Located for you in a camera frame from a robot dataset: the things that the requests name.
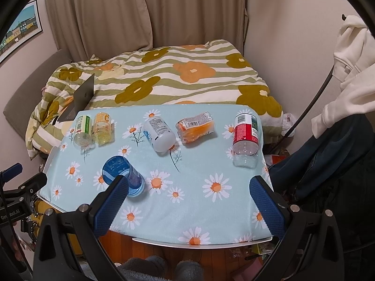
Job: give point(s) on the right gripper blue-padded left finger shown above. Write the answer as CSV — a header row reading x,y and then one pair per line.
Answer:
x,y
54,258

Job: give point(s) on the dark hanging garment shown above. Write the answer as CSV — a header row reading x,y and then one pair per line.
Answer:
x,y
336,172

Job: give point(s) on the cream hooded sweatshirt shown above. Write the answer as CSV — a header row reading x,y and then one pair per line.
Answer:
x,y
354,69

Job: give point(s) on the grey headboard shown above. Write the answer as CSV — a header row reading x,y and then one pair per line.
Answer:
x,y
20,106

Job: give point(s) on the striped floral duvet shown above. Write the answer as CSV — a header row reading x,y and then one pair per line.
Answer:
x,y
211,73

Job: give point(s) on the red label clear bottle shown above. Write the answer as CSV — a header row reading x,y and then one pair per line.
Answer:
x,y
245,140

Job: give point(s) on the white bottle blue label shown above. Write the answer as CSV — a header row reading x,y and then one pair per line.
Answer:
x,y
159,134

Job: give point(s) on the grey laptop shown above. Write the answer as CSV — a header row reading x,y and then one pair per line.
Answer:
x,y
81,99

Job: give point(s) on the blue label clear cup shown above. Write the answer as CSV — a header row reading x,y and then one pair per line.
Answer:
x,y
120,166

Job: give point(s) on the white table edge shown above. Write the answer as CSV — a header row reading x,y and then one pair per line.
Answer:
x,y
192,197

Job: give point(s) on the framed picture on wall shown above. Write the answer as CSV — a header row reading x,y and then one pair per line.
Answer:
x,y
26,26

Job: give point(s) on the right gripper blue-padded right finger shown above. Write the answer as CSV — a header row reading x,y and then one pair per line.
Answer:
x,y
309,245

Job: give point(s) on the orange label clear bottle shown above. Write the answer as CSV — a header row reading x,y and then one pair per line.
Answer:
x,y
102,129

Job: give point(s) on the daisy print blue tablecloth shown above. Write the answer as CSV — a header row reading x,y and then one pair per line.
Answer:
x,y
128,122

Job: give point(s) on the green label clear bottle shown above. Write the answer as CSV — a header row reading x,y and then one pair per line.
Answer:
x,y
83,131

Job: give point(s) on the beige curtain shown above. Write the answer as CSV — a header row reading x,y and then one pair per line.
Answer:
x,y
106,28

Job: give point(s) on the orange wrapped clear cup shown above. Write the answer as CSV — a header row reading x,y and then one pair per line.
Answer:
x,y
191,129

